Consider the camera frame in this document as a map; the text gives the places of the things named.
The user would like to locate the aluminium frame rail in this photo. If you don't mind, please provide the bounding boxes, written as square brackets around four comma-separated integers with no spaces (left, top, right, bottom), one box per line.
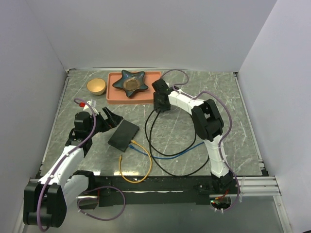
[24,171,279,201]

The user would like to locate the blue ethernet cable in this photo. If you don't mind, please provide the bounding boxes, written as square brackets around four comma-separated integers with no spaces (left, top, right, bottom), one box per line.
[128,141,206,160]

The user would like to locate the black network switch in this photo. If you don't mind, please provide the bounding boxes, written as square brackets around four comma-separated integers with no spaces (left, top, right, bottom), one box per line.
[108,120,139,152]

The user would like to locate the yellow wooden bowl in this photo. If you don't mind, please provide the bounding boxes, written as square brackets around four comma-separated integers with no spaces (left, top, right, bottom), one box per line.
[86,78,107,96]

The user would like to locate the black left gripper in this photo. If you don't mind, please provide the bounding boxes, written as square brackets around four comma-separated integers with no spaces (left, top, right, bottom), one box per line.
[87,107,122,137]

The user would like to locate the yellow ethernet cable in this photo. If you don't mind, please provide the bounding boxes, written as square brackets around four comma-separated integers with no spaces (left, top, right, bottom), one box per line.
[118,139,153,183]

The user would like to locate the blue star-shaped dish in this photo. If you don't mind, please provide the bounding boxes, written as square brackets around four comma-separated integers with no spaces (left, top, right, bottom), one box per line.
[112,70,148,98]

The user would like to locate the black coaxial cable bundle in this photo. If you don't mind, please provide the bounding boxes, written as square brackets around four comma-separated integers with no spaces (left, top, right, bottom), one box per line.
[144,109,211,177]

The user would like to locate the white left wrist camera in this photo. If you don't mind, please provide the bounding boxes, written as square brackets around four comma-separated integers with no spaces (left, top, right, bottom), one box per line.
[79,99,99,115]

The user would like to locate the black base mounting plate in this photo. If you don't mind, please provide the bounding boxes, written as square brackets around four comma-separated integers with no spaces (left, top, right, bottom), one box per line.
[77,176,239,207]

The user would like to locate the salmon pink tray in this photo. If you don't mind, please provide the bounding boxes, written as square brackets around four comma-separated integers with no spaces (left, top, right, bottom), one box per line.
[106,71,162,104]

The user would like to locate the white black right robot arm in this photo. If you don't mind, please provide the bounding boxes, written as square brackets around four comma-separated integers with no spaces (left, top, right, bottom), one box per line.
[152,79,233,194]

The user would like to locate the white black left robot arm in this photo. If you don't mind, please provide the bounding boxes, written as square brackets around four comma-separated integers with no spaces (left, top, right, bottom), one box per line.
[23,106,123,232]

